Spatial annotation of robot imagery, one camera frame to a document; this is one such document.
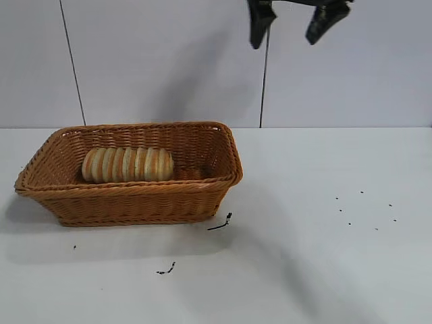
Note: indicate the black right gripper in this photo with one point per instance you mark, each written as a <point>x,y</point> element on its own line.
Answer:
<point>303,1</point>

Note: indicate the long striped bread loaf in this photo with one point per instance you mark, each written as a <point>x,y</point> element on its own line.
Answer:
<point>128,165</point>

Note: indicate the brown woven wicker basket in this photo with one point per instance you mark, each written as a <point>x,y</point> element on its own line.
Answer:
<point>135,202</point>

